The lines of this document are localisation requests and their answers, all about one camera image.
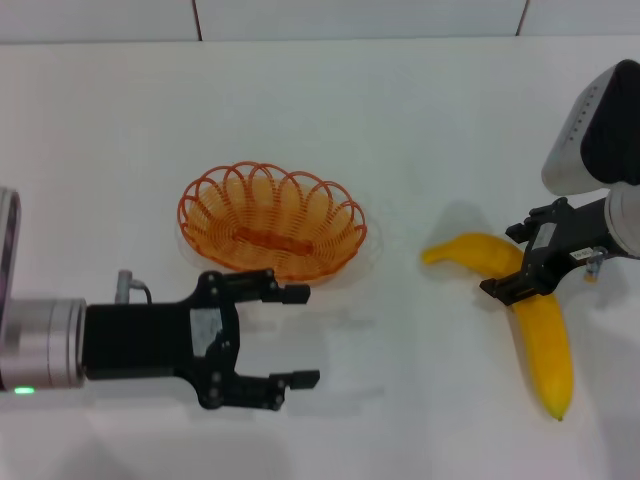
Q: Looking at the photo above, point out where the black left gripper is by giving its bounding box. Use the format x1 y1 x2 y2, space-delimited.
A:
83 268 322 412

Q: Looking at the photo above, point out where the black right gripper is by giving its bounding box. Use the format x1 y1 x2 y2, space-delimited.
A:
478 197 610 307

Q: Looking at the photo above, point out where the yellow banana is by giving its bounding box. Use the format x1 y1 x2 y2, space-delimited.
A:
421 232 575 422

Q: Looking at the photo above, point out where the right gripper cable connector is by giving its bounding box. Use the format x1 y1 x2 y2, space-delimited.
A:
584 247 607 284

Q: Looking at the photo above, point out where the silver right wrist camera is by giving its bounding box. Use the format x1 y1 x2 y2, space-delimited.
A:
541 58 640 195

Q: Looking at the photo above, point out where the orange wire basket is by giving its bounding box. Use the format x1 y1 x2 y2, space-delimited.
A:
177 160 369 286

